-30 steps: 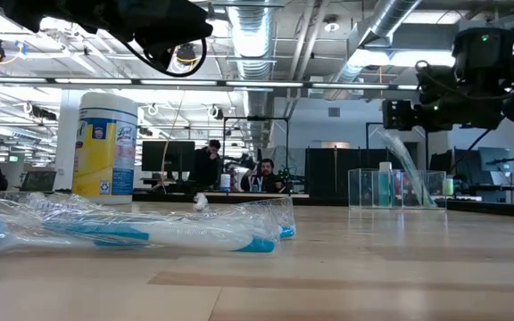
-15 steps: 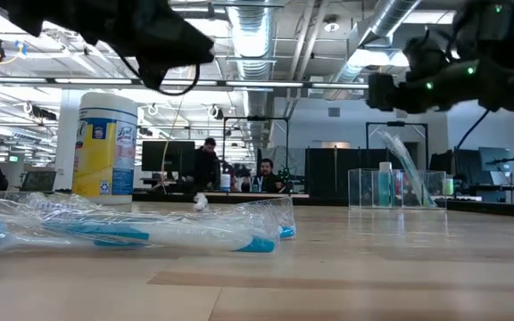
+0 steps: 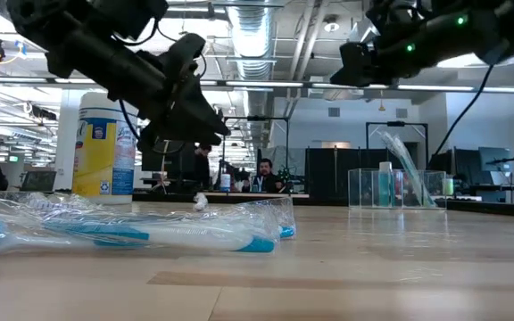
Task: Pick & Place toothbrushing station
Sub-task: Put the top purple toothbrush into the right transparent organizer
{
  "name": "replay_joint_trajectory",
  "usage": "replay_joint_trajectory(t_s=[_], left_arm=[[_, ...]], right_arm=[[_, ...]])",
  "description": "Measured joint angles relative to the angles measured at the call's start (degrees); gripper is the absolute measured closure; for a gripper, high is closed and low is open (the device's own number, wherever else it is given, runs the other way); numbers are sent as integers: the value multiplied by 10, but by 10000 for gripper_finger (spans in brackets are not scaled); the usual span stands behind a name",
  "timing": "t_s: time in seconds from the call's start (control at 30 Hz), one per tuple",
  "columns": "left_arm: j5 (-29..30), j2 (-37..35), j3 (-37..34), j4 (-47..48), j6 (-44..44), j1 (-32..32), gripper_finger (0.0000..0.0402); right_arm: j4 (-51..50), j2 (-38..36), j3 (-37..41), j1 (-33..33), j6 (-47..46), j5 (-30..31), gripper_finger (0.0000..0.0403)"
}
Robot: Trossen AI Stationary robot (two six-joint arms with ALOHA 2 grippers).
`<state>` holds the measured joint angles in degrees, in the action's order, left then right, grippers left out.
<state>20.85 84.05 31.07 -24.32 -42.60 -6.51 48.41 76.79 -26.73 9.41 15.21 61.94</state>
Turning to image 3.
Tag white pillar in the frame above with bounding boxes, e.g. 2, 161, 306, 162
54, 88, 82, 192

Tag small white crumpled scrap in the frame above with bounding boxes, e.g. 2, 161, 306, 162
193, 192, 210, 212

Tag small teal mouthwash bottle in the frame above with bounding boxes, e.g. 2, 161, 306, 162
377, 160, 395, 208

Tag black left camera cable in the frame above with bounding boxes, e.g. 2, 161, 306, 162
118, 98, 187, 156

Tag grey monitor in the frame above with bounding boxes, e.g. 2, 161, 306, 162
477, 145, 512, 186

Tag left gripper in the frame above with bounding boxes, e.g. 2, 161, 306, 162
137, 33, 232, 146

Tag black gantry frame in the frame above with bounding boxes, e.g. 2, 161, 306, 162
365, 120, 429, 170

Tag dark laptop screen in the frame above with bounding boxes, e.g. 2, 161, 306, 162
19, 169, 58, 193

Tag green toothbrush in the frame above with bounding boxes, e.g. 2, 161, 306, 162
379, 130, 426, 209

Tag black partition panel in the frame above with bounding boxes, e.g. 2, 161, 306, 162
304, 147, 419, 201

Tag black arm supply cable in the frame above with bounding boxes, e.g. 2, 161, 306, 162
429, 63, 495, 162

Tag white yellow wipes canister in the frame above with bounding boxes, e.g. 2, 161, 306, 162
70, 91, 139, 206

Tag silver ventilation duct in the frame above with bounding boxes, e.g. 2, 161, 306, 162
226, 0, 281, 118

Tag clear acrylic organizer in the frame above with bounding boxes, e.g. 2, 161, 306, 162
347, 168, 449, 210

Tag black aluminium table frame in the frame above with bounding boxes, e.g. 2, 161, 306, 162
131, 191, 514, 219

